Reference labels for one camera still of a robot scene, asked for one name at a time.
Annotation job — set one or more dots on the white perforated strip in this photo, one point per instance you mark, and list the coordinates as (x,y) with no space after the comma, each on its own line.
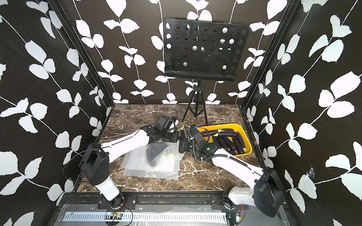
(213,217)

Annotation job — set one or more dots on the clear zip-top bag top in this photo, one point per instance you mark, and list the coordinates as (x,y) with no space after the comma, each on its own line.
(171,147)

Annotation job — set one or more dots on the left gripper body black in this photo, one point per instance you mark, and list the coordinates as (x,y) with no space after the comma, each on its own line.
(169,136)

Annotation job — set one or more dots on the stack of clear zip-top bags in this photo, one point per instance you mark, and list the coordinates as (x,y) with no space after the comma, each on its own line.
(135,164)

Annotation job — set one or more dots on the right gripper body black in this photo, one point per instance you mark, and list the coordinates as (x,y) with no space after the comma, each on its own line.
(187,146)

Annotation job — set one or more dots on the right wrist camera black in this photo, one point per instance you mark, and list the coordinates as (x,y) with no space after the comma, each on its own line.
(194,132)

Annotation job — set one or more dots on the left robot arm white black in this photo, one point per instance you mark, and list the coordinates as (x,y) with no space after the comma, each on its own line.
(95,163)

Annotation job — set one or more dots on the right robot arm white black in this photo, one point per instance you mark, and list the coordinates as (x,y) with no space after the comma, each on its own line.
(265,189)

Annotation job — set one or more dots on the black perforated music stand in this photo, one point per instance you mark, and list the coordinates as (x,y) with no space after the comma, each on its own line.
(203,51)

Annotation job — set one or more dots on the yellow plastic tray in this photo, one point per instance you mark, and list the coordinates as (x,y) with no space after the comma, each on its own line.
(228,131)

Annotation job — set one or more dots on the black front mounting rail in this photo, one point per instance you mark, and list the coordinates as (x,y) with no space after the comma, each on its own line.
(216,199)

